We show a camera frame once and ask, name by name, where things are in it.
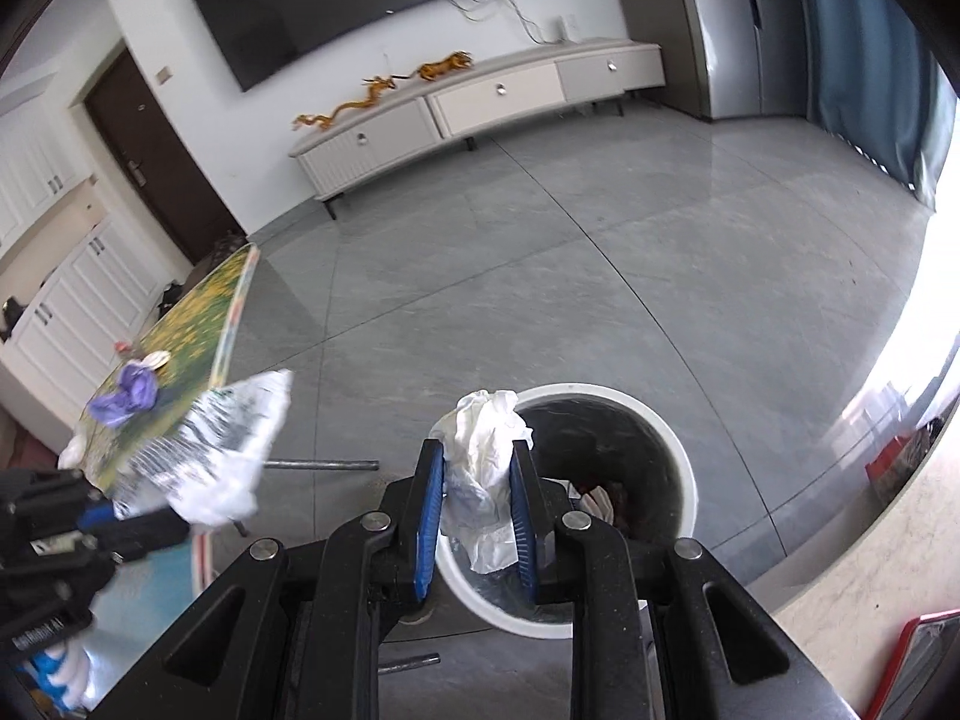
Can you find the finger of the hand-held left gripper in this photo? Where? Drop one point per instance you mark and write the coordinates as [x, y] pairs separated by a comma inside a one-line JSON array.
[[142, 529]]

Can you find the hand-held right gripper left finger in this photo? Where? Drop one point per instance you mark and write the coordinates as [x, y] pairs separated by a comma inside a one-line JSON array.
[[427, 510]]

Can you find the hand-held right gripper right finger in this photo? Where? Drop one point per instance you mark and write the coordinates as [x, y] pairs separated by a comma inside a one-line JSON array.
[[525, 532]]

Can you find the white tissue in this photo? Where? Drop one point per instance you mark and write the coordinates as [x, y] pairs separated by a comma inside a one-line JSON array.
[[480, 450]]

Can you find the silver white printed bag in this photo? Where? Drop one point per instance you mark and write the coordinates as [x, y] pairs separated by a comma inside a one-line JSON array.
[[217, 450]]

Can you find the white round trash bin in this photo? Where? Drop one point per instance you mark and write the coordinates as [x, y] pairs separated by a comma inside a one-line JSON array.
[[600, 431]]

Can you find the person's left hand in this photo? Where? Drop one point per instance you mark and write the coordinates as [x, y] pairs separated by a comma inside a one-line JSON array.
[[60, 679]]

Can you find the purple plastic bag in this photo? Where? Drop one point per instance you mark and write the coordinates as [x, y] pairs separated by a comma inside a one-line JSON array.
[[131, 390]]

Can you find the cream paper scrap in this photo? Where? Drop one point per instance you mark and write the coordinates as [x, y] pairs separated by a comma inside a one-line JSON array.
[[155, 360]]

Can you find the floral printed table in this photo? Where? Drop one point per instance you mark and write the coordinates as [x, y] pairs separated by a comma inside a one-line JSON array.
[[187, 315]]

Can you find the pair of black shoes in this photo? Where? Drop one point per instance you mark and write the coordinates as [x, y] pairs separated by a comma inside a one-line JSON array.
[[171, 298]]

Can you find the white panelled hallway cabinet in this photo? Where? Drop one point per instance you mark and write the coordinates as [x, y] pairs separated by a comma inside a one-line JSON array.
[[82, 292]]

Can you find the dark bag on cabinet shelf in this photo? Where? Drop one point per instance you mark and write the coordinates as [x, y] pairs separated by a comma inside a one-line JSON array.
[[11, 319]]

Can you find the pair of dark sandals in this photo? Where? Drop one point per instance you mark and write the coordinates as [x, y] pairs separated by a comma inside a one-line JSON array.
[[223, 247]]

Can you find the dark brown entrance door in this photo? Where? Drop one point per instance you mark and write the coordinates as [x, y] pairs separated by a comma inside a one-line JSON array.
[[150, 157]]

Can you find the golden dragon figurine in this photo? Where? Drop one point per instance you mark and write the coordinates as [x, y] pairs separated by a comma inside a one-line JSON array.
[[375, 88], [326, 118]]

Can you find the white television cabinet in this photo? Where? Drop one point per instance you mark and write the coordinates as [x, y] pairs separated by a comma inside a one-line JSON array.
[[487, 101]]

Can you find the red framed board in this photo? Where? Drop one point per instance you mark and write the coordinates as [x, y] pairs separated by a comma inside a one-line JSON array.
[[919, 667]]

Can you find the golden tiger figurine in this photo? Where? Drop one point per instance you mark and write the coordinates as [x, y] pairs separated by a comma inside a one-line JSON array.
[[442, 66]]

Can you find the grey refrigerator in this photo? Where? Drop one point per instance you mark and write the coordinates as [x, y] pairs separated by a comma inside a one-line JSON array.
[[712, 30]]

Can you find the blue curtain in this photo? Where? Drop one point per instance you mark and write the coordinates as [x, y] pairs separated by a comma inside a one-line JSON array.
[[862, 75]]

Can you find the wall-mounted black television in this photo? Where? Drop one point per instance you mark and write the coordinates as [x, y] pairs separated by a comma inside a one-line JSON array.
[[337, 7]]

